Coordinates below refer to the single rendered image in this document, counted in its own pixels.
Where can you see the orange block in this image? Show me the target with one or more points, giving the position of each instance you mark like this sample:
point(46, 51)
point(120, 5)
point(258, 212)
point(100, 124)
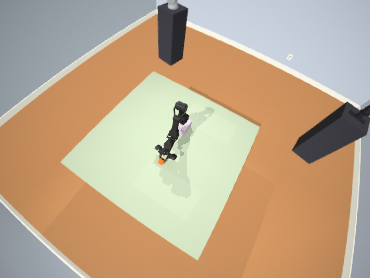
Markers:
point(161, 161)

